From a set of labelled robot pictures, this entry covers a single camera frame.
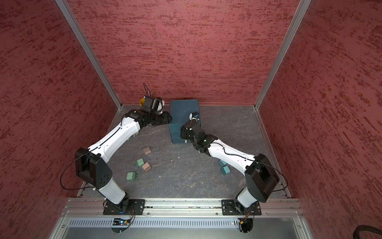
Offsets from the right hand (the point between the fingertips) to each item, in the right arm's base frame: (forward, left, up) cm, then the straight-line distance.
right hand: (183, 131), depth 84 cm
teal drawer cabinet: (+12, +1, +4) cm, 12 cm away
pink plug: (-5, +24, -13) cm, 27 cm away
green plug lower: (-20, +30, -14) cm, 39 cm away
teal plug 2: (-17, -24, -16) cm, 34 cm away
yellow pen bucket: (+32, +32, -6) cm, 46 cm away
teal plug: (-13, -23, -16) cm, 31 cm away
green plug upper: (-12, +27, -15) cm, 33 cm away
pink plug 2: (-15, +23, -15) cm, 31 cm away
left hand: (+5, +9, +4) cm, 10 cm away
